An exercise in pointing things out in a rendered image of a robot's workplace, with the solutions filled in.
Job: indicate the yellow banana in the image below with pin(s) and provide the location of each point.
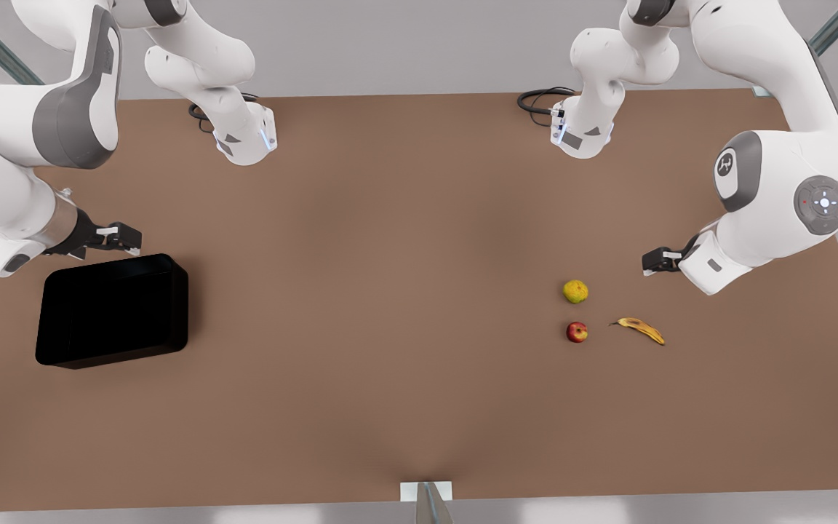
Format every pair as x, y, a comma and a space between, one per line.
641, 329

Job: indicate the black storage box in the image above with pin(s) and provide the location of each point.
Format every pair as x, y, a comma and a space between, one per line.
112, 311

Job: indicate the red apple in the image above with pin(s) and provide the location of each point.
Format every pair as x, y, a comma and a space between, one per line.
577, 332

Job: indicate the yellow-green pear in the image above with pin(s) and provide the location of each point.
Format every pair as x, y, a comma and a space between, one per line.
575, 292

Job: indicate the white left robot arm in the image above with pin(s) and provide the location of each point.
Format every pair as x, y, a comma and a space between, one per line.
775, 189

